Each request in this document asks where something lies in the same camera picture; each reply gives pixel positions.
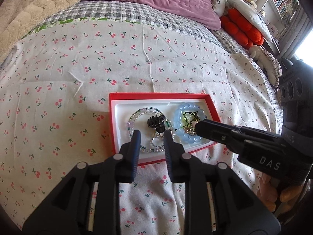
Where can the white floral pillow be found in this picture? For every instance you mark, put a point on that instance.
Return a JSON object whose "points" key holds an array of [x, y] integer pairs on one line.
{"points": [[247, 11]]}

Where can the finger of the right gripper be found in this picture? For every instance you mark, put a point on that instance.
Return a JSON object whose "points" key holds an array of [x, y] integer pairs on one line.
{"points": [[217, 138], [204, 127]]}

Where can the red orange plush toy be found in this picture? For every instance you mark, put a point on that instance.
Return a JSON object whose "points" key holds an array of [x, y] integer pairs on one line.
{"points": [[242, 31]]}

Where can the right hand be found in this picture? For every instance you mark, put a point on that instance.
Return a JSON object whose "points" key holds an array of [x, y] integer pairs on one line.
{"points": [[268, 194]]}

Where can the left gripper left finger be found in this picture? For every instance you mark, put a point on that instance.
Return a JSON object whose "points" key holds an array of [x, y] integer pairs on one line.
{"points": [[122, 166]]}

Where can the white bookshelf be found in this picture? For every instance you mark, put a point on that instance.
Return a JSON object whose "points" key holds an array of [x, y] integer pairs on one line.
{"points": [[277, 14]]}

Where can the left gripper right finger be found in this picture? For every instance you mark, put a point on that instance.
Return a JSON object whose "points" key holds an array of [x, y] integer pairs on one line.
{"points": [[180, 164]]}

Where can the red jewelry box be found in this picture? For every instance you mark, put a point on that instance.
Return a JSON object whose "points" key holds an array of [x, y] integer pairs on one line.
{"points": [[154, 113]]}

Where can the beige fleece blanket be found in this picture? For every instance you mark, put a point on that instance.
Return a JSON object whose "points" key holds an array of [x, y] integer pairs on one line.
{"points": [[19, 17]]}

